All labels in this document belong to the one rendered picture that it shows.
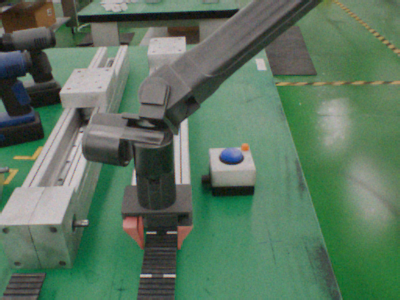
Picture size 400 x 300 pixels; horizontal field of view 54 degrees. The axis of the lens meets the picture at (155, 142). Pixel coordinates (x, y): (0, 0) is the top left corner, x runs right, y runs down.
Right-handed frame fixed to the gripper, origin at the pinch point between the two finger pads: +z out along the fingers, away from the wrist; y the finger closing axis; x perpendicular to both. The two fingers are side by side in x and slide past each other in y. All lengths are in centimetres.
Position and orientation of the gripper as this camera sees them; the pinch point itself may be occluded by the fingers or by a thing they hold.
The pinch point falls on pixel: (160, 242)
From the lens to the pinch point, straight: 64.4
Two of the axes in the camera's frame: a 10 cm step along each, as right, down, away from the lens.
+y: -10.0, 0.3, 0.7
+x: -0.5, 5.1, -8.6
